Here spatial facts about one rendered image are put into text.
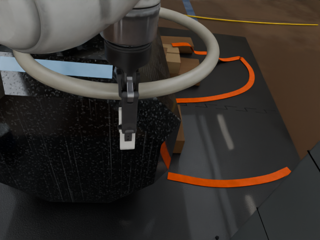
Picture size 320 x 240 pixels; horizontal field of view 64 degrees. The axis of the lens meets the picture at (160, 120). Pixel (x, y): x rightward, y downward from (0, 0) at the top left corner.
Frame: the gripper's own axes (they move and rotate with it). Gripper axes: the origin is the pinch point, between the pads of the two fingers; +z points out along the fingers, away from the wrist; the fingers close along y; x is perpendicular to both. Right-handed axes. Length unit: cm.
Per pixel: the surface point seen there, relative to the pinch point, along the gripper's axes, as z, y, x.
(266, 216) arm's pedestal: 39, -4, -47
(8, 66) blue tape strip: 2.4, 28.6, 30.2
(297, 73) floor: 74, 139, -166
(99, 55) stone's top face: -0.3, 30.4, 5.8
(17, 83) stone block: 5.6, 25.6, 28.2
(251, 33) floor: 69, 210, -150
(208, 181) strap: 78, 36, -48
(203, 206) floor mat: 80, 22, -42
